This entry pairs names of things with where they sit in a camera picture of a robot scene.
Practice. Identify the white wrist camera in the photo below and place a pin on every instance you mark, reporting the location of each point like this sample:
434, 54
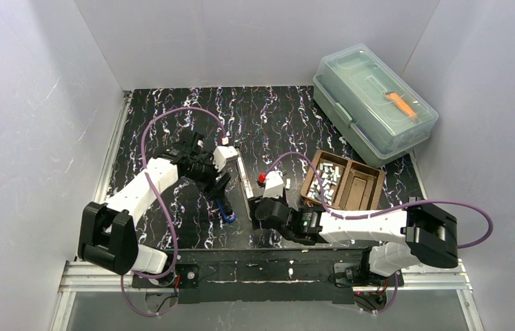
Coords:
273, 184
222, 155

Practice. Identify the pile of staple strips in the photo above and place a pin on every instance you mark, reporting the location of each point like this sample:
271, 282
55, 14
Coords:
326, 189

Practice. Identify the clear plastic storage box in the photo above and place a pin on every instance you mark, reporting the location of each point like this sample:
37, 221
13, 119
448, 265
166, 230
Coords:
349, 87

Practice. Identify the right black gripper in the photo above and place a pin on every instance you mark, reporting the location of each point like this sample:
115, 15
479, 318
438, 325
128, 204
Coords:
259, 206

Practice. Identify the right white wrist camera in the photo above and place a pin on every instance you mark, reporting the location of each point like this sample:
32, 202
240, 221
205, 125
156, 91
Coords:
273, 184

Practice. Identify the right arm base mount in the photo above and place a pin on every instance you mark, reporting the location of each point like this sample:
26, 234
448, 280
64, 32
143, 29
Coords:
372, 293

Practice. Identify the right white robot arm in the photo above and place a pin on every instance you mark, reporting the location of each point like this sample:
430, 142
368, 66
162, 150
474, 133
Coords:
421, 233

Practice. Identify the orange handled tool in box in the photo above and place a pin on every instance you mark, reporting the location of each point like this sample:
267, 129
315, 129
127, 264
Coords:
398, 101

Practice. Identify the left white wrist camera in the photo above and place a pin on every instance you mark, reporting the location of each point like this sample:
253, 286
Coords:
222, 155

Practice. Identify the black marbled mat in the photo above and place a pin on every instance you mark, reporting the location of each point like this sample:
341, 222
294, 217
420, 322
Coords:
263, 122

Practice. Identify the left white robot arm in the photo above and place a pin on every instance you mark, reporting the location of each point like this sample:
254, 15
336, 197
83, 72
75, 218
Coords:
108, 236

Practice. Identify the brown wooden tray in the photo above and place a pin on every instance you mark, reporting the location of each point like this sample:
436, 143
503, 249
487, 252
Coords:
360, 188

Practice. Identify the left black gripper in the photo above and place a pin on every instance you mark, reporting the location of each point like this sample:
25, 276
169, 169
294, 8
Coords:
219, 185

